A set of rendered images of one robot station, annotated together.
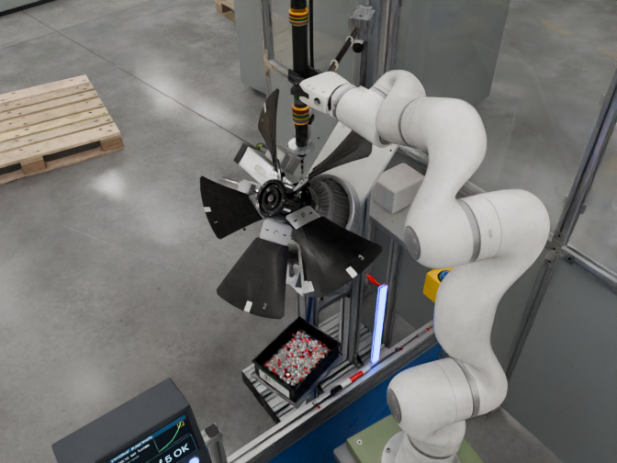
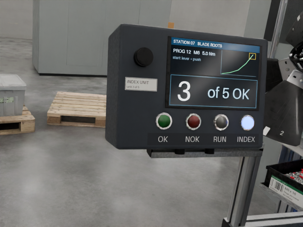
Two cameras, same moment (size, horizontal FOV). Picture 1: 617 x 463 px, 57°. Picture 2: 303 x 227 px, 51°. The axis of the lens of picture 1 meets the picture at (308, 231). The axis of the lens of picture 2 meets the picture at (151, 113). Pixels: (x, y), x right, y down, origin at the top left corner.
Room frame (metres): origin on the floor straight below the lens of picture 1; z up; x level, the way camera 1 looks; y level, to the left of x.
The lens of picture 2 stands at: (0.03, 0.25, 1.27)
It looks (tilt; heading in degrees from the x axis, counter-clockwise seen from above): 16 degrees down; 18
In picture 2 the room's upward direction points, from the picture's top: 7 degrees clockwise
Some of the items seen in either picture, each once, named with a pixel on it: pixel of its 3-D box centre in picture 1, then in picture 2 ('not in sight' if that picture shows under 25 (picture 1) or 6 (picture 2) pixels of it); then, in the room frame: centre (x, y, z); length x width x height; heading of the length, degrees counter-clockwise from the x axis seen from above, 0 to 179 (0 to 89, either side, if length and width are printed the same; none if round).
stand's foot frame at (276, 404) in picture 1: (325, 374); not in sight; (1.51, -0.07, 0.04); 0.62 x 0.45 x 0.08; 126
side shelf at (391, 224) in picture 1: (400, 212); not in sight; (1.70, -0.36, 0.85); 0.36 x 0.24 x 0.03; 36
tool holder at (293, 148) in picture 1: (302, 129); not in sight; (1.29, 0.01, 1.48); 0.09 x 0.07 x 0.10; 161
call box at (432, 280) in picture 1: (454, 282); not in sight; (1.16, -0.44, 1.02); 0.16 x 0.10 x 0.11; 126
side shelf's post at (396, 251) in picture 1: (391, 287); not in sight; (1.70, -0.36, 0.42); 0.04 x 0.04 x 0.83; 36
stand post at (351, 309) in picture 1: (352, 281); not in sight; (1.59, -0.18, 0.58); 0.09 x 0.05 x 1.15; 36
